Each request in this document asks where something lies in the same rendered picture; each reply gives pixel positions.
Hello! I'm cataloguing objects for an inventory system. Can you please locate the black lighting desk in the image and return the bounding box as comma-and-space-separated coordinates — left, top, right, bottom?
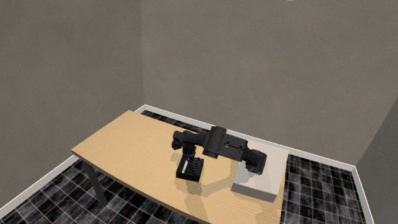
176, 157, 204, 182

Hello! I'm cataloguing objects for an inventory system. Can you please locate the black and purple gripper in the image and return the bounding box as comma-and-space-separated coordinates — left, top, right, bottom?
182, 145, 197, 163

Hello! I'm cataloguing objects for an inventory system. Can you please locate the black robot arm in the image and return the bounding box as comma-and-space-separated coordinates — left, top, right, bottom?
171, 126, 267, 175

